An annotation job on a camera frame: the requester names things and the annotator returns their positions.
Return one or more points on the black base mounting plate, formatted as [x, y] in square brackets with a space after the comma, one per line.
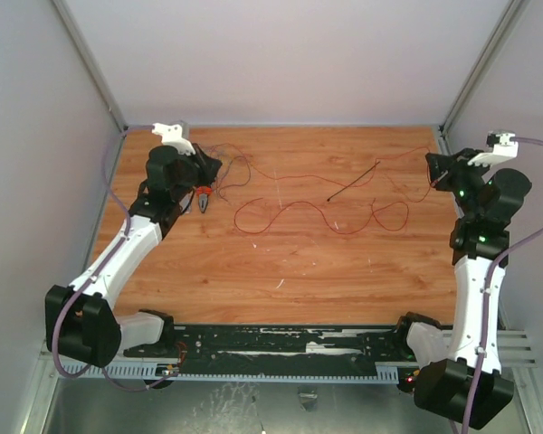
[284, 349]

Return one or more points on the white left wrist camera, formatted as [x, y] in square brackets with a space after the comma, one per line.
[176, 136]

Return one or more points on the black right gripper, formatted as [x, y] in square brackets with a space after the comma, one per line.
[446, 165]

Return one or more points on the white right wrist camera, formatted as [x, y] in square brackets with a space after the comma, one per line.
[503, 146]

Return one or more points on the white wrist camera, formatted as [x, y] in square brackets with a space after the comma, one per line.
[503, 146]
[176, 136]

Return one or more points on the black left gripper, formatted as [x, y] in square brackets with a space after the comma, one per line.
[209, 165]

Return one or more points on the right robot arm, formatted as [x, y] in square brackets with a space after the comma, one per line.
[461, 380]

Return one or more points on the black zip tie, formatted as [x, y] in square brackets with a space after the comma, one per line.
[354, 182]

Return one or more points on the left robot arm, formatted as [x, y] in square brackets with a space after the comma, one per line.
[79, 318]

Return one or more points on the orange handled pliers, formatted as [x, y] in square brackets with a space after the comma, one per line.
[203, 193]

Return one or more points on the grey slotted cable duct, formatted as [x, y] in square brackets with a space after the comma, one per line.
[195, 372]

